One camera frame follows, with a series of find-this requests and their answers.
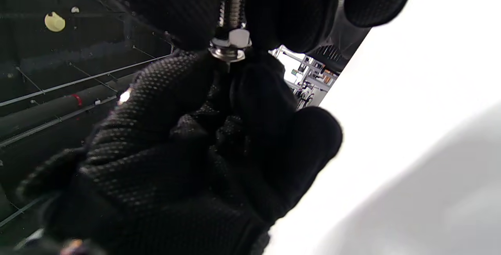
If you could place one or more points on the person's left hand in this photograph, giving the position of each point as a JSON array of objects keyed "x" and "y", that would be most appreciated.
[{"x": 176, "y": 149}]

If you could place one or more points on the small white ceiling sensor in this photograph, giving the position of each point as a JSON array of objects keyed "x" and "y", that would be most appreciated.
[{"x": 74, "y": 10}]

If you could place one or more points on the person's right hand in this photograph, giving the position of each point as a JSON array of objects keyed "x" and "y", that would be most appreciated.
[{"x": 293, "y": 4}]

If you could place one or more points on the dark ceiling pipe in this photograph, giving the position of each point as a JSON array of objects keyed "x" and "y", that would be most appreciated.
[{"x": 47, "y": 110}]

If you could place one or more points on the silver hex nut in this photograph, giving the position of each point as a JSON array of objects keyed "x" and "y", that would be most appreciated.
[{"x": 238, "y": 37}]

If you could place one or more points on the yellow round ceiling fixture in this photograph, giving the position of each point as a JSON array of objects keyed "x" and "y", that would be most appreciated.
[{"x": 54, "y": 22}]

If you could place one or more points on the silver threaded screw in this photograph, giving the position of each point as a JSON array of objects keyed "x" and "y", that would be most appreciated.
[{"x": 233, "y": 8}]

